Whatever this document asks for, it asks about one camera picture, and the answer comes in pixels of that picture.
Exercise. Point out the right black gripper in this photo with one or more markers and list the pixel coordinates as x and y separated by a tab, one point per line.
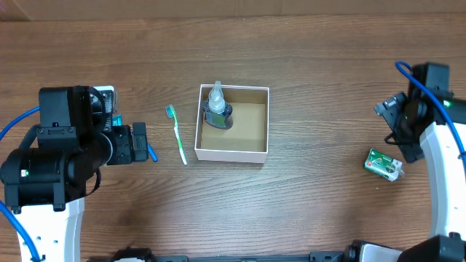
391	112

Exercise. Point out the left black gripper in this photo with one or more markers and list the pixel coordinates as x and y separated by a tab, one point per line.
125	155

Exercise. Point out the green Dettol soap packet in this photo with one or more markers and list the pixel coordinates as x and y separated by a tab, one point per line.
383	165

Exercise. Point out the green white toothbrush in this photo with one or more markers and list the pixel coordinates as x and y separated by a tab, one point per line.
171	114

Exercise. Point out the purple soap pump bottle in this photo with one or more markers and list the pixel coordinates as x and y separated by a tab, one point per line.
217	111

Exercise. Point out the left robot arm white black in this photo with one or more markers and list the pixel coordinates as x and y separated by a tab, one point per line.
45	178

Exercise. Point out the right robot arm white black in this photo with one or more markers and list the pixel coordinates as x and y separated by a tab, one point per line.
428	123

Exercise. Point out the blue toothbrush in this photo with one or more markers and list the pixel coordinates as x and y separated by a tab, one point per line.
152	153

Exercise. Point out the white toothpaste tube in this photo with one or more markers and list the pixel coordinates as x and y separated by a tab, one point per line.
104	106

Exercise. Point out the white cardboard box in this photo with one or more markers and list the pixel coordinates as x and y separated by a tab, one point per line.
248	137

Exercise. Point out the black base frame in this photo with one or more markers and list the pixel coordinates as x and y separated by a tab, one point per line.
351	253

